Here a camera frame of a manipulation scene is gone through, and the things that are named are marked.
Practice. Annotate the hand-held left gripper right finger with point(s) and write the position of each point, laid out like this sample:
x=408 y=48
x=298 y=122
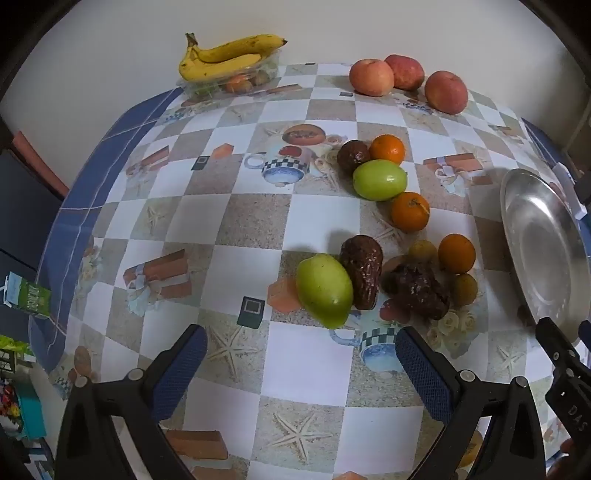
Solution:
x=422 y=369

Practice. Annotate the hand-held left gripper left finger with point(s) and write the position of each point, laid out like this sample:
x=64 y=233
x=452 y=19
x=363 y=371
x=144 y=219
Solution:
x=184 y=360

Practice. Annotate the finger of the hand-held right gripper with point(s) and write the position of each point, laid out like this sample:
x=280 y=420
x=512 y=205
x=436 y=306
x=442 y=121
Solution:
x=556 y=341

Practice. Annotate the small yellow-brown fruit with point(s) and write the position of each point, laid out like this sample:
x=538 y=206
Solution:
x=463 y=289
x=421 y=251

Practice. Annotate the silver metal plate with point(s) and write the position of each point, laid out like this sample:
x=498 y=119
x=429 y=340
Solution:
x=540 y=249

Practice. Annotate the orange mandarin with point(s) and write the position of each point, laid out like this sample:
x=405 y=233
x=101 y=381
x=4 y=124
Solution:
x=388 y=147
x=411 y=211
x=456 y=253

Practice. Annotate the green oval fruit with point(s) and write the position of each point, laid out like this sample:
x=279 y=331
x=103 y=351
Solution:
x=323 y=290

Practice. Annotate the checked printed tablecloth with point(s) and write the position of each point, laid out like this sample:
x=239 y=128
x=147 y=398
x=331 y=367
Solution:
x=231 y=221

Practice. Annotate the white rectangular device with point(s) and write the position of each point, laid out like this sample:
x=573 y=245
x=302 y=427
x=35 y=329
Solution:
x=569 y=189

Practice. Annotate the black device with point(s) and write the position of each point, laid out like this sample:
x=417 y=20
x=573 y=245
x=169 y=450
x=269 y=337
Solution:
x=584 y=189

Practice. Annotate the teal box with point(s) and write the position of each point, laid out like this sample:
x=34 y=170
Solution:
x=30 y=410

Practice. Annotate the green carton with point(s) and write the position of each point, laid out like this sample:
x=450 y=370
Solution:
x=25 y=295

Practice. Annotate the green round fruit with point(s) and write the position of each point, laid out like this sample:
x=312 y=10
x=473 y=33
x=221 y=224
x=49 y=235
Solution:
x=379 y=180

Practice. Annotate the dark brown round fruit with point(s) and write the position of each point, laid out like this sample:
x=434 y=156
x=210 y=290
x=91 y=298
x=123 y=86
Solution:
x=352 y=158

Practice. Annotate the reddish brown board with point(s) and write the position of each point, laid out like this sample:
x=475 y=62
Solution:
x=39 y=161

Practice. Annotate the red apple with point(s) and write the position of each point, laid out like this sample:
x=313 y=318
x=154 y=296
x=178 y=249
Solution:
x=405 y=70
x=446 y=92

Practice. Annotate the clear plastic fruit container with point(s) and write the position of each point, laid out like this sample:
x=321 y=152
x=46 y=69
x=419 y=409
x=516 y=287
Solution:
x=231 y=81

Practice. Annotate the pale pink apple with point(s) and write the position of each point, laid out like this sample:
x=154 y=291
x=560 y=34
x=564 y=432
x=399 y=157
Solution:
x=371 y=77

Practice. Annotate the yellow banana bunch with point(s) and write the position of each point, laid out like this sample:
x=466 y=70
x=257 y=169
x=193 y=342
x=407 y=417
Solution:
x=226 y=56

